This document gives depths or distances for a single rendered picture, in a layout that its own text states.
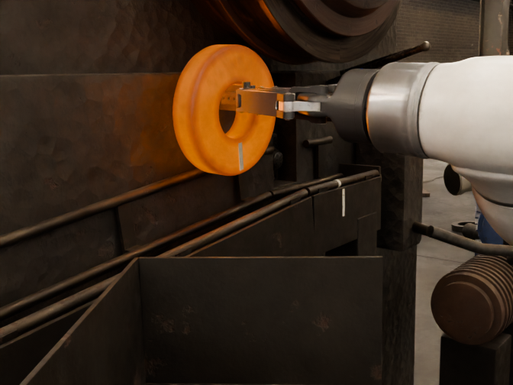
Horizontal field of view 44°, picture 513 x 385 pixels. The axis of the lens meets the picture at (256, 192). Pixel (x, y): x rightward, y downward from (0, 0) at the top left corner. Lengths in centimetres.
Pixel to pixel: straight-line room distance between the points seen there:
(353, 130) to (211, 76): 18
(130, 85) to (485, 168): 40
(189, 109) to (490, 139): 32
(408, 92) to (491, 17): 925
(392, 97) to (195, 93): 22
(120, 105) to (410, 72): 32
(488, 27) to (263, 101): 921
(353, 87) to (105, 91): 27
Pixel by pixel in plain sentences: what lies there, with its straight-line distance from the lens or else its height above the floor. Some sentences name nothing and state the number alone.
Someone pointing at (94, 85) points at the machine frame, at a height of 86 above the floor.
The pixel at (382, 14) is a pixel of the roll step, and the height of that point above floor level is 95.
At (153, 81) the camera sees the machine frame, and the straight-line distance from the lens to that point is 77.
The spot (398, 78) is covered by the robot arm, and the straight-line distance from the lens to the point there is 61.
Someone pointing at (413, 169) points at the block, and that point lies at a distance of 112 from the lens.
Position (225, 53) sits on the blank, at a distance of 74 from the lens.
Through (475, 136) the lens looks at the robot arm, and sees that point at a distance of 56.
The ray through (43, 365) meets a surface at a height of 72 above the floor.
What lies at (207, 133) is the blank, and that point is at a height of 80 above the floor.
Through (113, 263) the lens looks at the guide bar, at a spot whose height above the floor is 67.
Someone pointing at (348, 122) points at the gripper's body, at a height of 82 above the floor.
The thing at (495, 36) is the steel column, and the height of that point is 133.
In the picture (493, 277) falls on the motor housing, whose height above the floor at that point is 52.
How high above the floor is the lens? 87
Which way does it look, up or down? 10 degrees down
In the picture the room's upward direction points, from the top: 1 degrees counter-clockwise
